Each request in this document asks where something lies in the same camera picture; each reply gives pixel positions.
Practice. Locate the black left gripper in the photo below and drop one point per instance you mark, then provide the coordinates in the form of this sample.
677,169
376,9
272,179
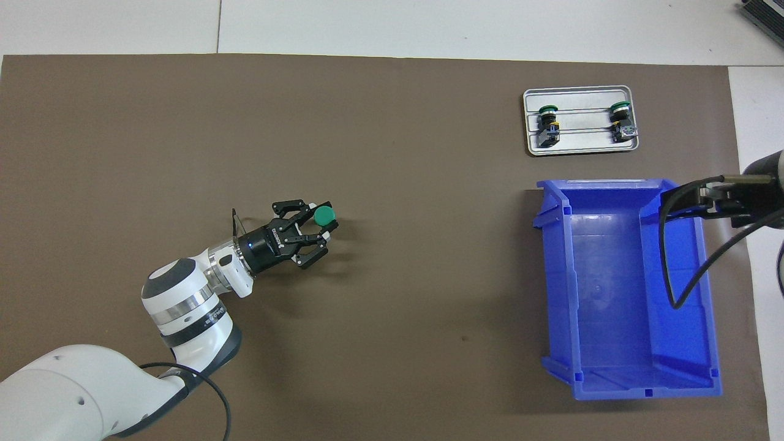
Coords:
269,245

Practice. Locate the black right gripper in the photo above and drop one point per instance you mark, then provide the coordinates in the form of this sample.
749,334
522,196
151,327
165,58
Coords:
762,196

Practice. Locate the green push button switch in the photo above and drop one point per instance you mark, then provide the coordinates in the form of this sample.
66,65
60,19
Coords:
323,215
622,122
548,128

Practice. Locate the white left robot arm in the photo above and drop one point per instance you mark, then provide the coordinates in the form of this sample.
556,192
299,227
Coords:
177,312

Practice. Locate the brown table mat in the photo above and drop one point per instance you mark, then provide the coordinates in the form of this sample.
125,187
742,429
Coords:
398,306

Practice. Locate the blue plastic storage bin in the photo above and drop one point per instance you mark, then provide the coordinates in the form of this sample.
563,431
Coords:
612,294

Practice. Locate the grey metal tray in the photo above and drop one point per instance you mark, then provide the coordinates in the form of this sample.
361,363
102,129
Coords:
582,98

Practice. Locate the grey ribbed device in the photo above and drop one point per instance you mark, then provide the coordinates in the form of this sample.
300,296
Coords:
765,15

